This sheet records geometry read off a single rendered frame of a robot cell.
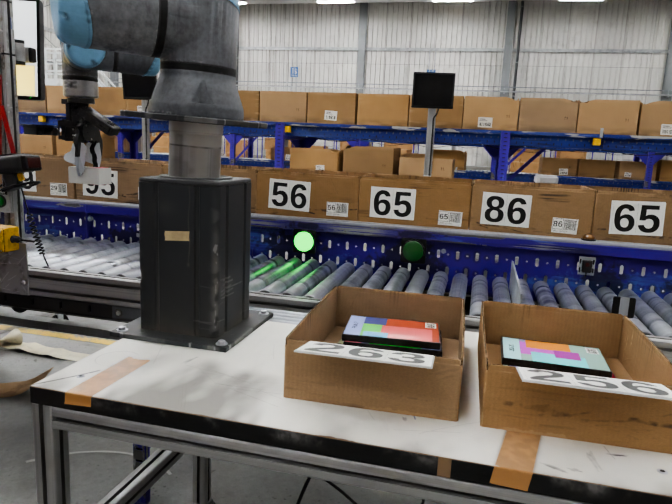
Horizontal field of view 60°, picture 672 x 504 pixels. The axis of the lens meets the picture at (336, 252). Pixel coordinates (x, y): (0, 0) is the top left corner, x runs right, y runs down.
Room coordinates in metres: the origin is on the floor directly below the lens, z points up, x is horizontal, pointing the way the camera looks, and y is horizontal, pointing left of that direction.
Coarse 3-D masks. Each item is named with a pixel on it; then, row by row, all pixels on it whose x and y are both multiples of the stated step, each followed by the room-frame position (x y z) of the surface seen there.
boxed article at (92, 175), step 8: (72, 168) 1.63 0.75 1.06; (88, 168) 1.62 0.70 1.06; (96, 168) 1.61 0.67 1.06; (104, 168) 1.63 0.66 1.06; (72, 176) 1.63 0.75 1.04; (80, 176) 1.62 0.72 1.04; (88, 176) 1.62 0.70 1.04; (96, 176) 1.61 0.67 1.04; (104, 176) 1.63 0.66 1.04; (96, 184) 1.61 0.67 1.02; (104, 184) 1.63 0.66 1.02
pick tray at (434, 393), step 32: (352, 288) 1.24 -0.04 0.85; (320, 320) 1.11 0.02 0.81; (416, 320) 1.21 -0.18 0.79; (448, 320) 1.20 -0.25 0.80; (288, 352) 0.88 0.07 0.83; (448, 352) 1.11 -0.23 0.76; (288, 384) 0.88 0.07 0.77; (320, 384) 0.87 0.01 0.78; (352, 384) 0.86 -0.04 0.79; (384, 384) 0.85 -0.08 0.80; (416, 384) 0.84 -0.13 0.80; (448, 384) 0.83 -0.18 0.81; (448, 416) 0.83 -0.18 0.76
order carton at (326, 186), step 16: (272, 176) 2.15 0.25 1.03; (288, 176) 2.14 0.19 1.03; (304, 176) 2.12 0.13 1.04; (320, 176) 2.11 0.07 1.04; (336, 176) 2.09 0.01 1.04; (352, 176) 2.08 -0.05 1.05; (320, 192) 2.11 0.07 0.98; (336, 192) 2.09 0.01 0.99; (352, 192) 2.08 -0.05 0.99; (256, 208) 2.17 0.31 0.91; (272, 208) 2.15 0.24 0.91; (320, 208) 2.11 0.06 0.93; (352, 208) 2.08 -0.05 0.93
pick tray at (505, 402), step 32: (480, 320) 1.13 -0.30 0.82; (512, 320) 1.17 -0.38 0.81; (544, 320) 1.15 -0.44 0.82; (576, 320) 1.14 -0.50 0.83; (608, 320) 1.13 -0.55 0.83; (480, 352) 0.99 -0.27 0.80; (608, 352) 1.13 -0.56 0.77; (640, 352) 0.99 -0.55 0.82; (480, 384) 0.90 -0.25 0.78; (512, 384) 0.80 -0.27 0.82; (544, 384) 0.79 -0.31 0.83; (480, 416) 0.83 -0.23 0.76; (512, 416) 0.80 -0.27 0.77; (544, 416) 0.79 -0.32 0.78; (576, 416) 0.78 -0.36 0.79; (608, 416) 0.77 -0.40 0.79; (640, 416) 0.77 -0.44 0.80; (640, 448) 0.77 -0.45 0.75
